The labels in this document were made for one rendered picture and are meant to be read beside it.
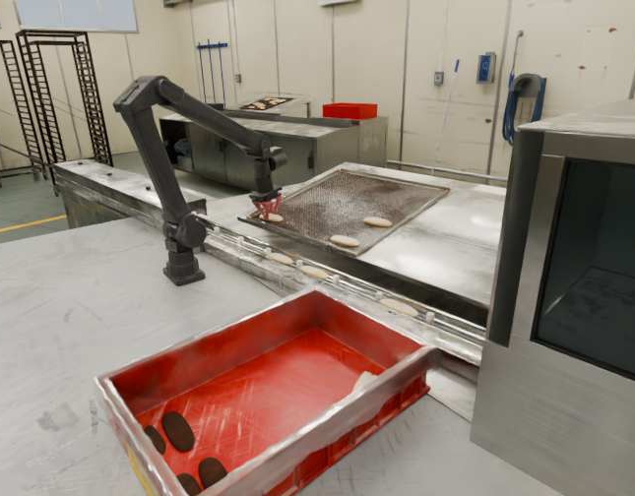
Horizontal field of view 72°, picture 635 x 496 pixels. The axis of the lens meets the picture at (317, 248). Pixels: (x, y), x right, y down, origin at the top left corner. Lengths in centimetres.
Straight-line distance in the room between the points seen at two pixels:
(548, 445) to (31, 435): 80
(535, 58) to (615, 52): 63
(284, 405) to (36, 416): 43
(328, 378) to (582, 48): 411
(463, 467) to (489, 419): 8
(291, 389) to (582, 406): 46
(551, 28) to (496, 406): 423
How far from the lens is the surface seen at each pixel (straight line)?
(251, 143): 138
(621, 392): 64
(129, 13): 884
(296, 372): 89
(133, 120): 116
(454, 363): 91
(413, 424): 80
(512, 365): 68
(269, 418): 80
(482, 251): 122
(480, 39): 498
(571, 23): 469
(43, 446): 89
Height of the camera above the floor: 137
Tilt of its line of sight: 22 degrees down
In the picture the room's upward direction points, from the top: 1 degrees counter-clockwise
